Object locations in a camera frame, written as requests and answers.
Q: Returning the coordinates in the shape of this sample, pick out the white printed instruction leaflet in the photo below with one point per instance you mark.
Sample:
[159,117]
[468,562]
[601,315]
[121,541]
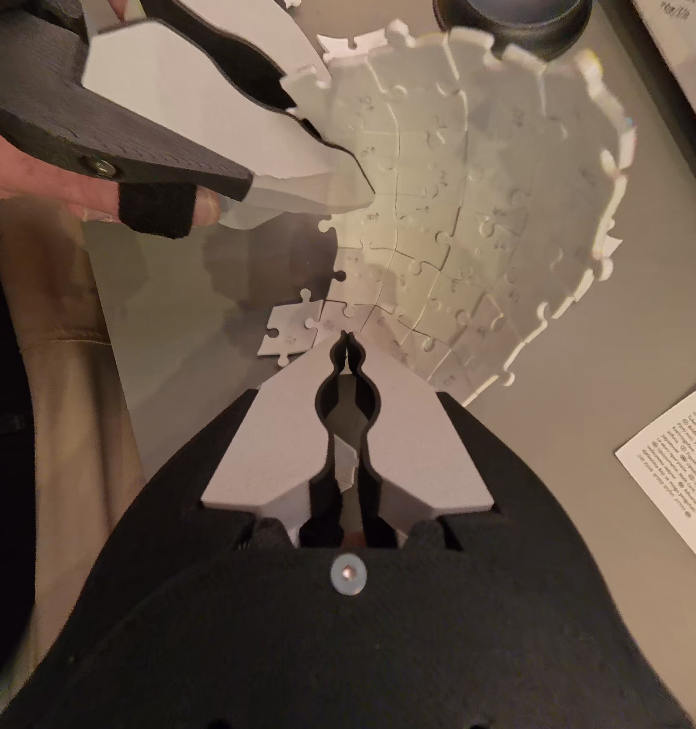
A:
[678,467]

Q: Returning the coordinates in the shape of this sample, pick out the partly built white puzzle ball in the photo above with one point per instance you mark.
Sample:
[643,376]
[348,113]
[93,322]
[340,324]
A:
[467,199]

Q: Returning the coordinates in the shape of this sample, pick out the person's left hand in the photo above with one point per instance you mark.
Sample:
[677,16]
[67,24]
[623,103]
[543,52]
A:
[40,176]

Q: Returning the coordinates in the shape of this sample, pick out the beige trousers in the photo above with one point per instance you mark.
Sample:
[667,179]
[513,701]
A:
[68,398]

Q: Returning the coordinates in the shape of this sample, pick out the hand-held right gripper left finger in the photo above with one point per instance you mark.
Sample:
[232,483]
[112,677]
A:
[262,450]

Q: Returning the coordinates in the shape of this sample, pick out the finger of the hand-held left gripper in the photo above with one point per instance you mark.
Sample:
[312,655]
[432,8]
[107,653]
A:
[171,85]
[256,28]

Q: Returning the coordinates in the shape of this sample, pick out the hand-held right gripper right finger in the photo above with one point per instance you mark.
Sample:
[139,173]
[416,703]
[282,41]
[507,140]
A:
[427,450]

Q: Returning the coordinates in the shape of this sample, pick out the colourful printed puzzle box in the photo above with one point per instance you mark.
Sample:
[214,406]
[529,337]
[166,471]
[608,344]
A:
[684,45]

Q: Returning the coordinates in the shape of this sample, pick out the black round cup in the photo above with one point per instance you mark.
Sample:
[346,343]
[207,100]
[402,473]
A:
[530,34]

